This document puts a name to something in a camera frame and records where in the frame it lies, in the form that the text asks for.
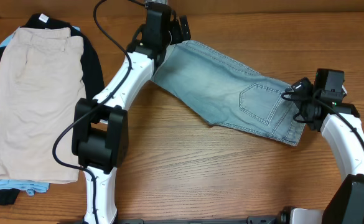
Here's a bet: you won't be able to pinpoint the light blue garment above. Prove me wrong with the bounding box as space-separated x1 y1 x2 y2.
0 26 82 197

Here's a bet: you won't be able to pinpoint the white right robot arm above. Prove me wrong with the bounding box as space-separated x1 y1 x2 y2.
273 68 364 224

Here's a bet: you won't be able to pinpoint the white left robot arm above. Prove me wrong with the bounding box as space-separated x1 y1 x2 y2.
72 1 191 223

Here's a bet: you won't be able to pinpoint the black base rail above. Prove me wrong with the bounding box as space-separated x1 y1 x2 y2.
57 215 282 224

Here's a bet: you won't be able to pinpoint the beige khaki shorts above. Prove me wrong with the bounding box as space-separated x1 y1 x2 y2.
0 27 90 185

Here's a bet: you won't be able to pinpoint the light blue denim shorts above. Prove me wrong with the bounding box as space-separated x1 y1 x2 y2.
152 40 304 146

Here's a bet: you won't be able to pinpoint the black t-shirt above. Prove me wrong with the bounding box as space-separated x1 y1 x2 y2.
0 13 105 205

